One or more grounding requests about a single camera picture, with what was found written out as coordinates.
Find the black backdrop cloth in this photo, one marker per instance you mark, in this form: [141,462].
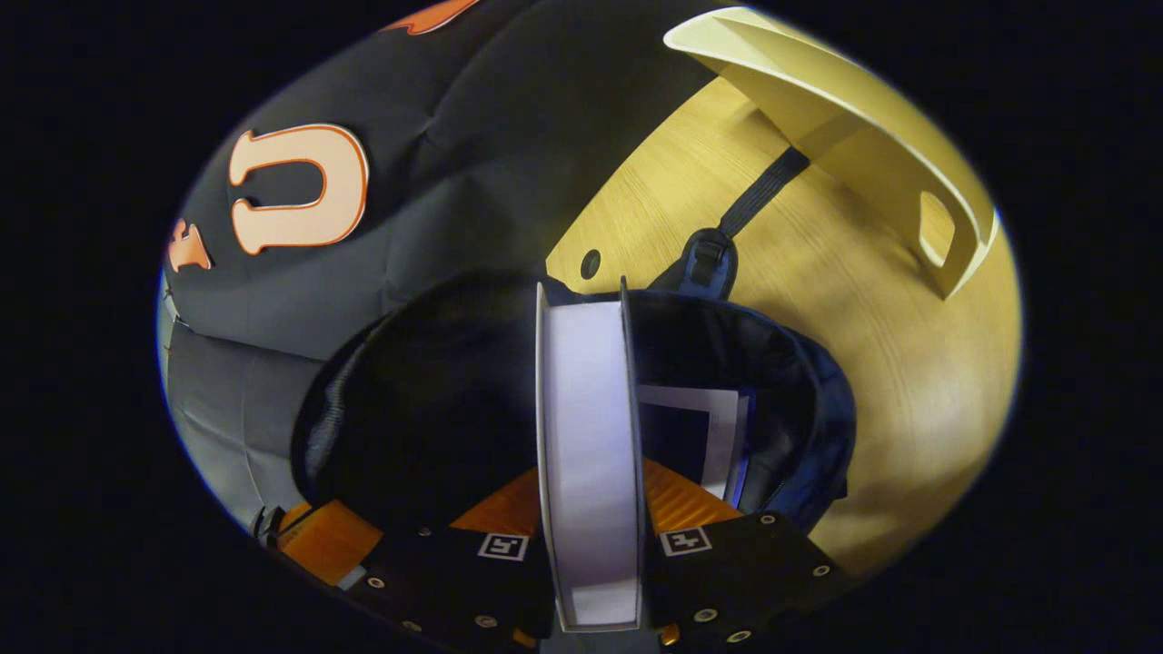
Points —
[454,136]

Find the white spine book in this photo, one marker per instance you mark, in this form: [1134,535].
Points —
[591,454]

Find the blue cover book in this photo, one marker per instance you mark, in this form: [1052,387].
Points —
[718,427]

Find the black desk grommet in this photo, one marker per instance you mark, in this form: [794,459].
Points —
[591,264]

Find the cream bookshelf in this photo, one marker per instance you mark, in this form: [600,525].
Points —
[818,100]

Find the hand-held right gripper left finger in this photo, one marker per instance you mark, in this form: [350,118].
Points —
[436,581]

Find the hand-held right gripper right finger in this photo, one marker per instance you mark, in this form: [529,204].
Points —
[745,572]

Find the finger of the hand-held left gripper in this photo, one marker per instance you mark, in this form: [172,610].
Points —
[327,540]

